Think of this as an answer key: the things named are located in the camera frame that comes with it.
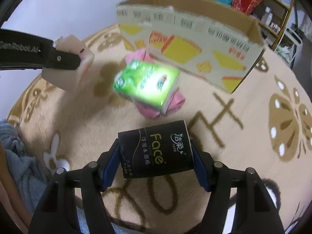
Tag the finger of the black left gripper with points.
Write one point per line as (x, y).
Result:
(21, 51)

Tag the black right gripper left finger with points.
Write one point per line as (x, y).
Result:
(57, 210)

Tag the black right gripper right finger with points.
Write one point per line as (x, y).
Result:
(255, 211)

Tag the black Face tissue pack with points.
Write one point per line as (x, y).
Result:
(155, 151)

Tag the beige patterned carpet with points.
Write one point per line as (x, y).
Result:
(265, 124)

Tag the pink cloth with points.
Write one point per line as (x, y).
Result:
(177, 100)

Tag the green tissue pack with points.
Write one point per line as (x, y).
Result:
(150, 84)

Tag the white step stool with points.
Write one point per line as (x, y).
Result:
(288, 46)

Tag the open cardboard box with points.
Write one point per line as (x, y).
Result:
(203, 37)

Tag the wooden bookshelf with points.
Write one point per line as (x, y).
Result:
(273, 16)

